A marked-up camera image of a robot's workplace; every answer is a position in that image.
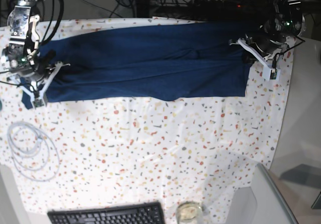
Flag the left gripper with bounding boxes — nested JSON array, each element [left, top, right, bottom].
[[245, 33, 286, 57]]

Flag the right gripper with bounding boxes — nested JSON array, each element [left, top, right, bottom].
[[10, 50, 56, 86]]

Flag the dark blue t-shirt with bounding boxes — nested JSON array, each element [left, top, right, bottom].
[[21, 20, 266, 109]]

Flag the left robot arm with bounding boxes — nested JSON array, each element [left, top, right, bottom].
[[246, 0, 304, 57]]

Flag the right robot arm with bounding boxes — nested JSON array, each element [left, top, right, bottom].
[[1, 0, 64, 88]]

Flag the red lit power strip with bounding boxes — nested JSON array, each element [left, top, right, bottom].
[[193, 0, 242, 9]]

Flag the terrazzo patterned tablecloth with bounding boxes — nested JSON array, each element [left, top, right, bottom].
[[0, 17, 297, 224]]

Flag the black computer keyboard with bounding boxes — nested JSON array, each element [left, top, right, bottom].
[[47, 202, 166, 224]]

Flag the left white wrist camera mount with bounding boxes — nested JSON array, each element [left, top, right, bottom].
[[229, 37, 295, 81]]

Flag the coiled white cable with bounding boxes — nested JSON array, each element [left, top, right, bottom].
[[6, 123, 60, 184]]

